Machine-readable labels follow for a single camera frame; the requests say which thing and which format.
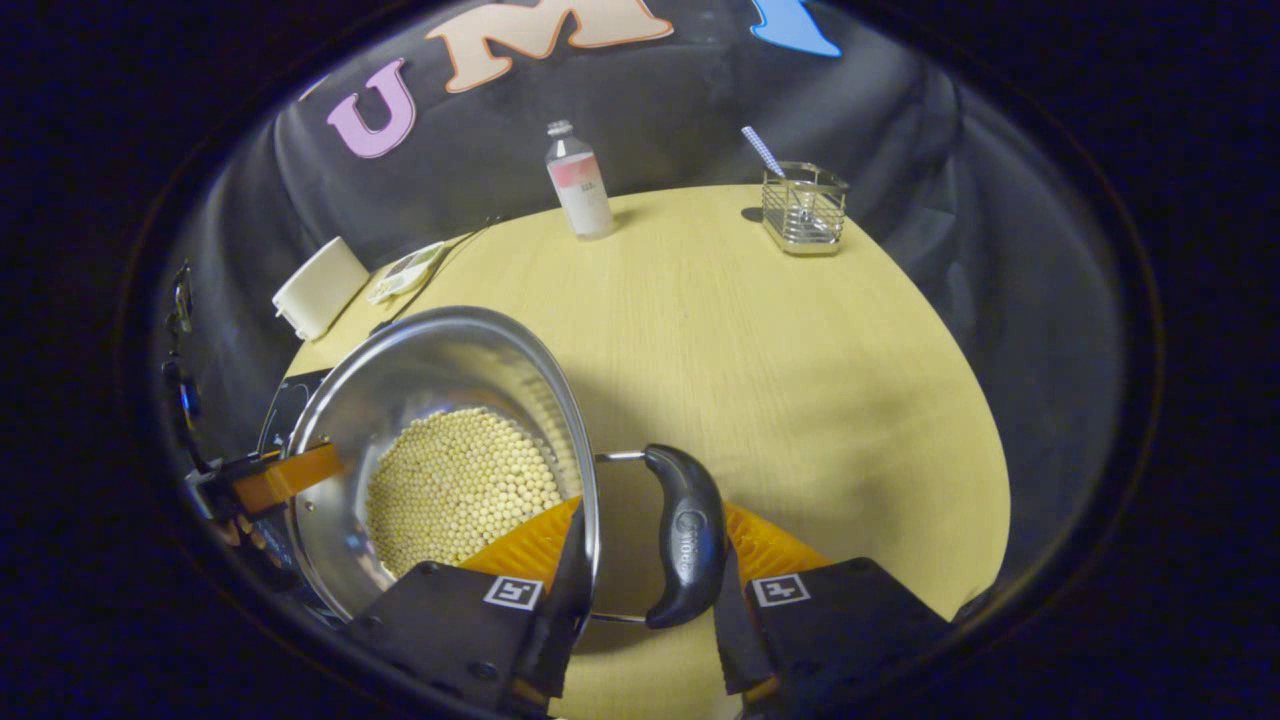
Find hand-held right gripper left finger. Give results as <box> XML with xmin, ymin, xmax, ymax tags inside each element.
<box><xmin>345</xmin><ymin>497</ymin><xmax>601</xmax><ymax>716</ymax></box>

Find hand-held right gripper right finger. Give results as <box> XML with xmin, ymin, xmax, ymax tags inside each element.
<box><xmin>712</xmin><ymin>500</ymin><xmax>951</xmax><ymax>720</ymax></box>

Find black induction cooktop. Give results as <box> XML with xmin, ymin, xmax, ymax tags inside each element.
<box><xmin>256</xmin><ymin>367</ymin><xmax>333</xmax><ymax>461</ymax></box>

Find stainless steel pot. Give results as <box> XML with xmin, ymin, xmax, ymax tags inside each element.
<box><xmin>285</xmin><ymin>305</ymin><xmax>729</xmax><ymax>631</ymax></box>

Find pile of yellow soybeans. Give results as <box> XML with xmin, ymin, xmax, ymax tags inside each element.
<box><xmin>365</xmin><ymin>405</ymin><xmax>581</xmax><ymax>581</ymax></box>

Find white toaster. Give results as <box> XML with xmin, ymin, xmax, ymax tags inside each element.
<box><xmin>272</xmin><ymin>236</ymin><xmax>371</xmax><ymax>342</ymax></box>

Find white divided bean dish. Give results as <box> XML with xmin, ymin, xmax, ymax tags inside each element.
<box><xmin>366</xmin><ymin>240</ymin><xmax>448</xmax><ymax>306</ymax></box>

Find clear bottle with pink label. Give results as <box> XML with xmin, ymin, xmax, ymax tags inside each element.
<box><xmin>545</xmin><ymin>120</ymin><xmax>615</xmax><ymax>241</ymax></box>

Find striped straw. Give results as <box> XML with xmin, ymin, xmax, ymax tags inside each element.
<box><xmin>741</xmin><ymin>125</ymin><xmax>788</xmax><ymax>181</ymax></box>

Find black power cable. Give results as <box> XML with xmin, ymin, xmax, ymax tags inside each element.
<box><xmin>440</xmin><ymin>215</ymin><xmax>501</xmax><ymax>253</ymax></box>

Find metal wire utensil holder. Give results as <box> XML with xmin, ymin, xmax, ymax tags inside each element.
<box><xmin>761</xmin><ymin>161</ymin><xmax>850</xmax><ymax>257</ymax></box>

